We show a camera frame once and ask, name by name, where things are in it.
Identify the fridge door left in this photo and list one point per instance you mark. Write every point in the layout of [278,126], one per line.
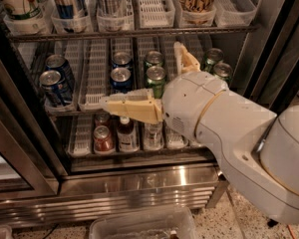
[24,173]

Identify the middle wire shelf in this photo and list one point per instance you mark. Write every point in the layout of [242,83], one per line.
[76,112]

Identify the black stand leg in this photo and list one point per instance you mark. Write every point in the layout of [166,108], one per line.
[271,223]

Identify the fridge glass door right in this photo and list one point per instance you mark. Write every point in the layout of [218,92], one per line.
[267,68]

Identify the clear water bottle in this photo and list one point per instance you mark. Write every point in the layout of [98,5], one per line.
[153,136]

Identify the green soda can front centre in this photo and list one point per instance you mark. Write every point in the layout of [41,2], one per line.
[155,80]

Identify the blue pepsi can rear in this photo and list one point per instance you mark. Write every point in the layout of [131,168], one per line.
[122,60]

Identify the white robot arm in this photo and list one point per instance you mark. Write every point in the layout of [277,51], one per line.
[256,149]

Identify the white empty shelf tray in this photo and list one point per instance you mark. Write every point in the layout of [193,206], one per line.
[94,82]

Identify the red soda can front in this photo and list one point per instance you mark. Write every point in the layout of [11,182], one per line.
[103,141]

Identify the green soda can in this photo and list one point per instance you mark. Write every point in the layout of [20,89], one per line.
[153,58]
[155,80]
[210,58]
[223,71]

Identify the blue soda can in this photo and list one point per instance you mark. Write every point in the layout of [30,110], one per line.
[55,88]
[61,64]

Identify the blue soda can rear left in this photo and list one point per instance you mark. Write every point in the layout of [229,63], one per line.
[61,64]

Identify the green soda can rear right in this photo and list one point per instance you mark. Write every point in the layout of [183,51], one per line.
[210,58]

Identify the top wire shelf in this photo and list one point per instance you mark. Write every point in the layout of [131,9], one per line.
[131,34]

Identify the red soda can rear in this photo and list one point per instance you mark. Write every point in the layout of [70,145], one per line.
[102,119]

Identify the clear plastic bin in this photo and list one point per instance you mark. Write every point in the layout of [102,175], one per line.
[155,223]

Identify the blue pepsi can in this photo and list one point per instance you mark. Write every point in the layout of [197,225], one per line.
[121,80]
[122,60]

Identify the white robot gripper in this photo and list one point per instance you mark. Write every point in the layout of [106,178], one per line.
[186,104]

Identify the brown drink bottle white cap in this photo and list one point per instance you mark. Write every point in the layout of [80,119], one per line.
[127,135]

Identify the green soda can rear centre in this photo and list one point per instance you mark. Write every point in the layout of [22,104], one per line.
[153,58]

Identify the green soda can front right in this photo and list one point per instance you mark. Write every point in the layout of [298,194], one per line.
[223,71]

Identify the red soda can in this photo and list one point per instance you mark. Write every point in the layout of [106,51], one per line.
[102,119]
[103,141]

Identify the blue soda can front left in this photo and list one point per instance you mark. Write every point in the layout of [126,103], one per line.
[55,88]

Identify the blue pepsi can front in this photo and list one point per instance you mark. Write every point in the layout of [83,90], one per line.
[121,80]

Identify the stainless steel fridge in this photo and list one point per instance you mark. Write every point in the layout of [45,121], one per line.
[94,184]

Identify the wire shelf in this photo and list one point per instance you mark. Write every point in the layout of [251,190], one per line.
[131,34]
[76,112]

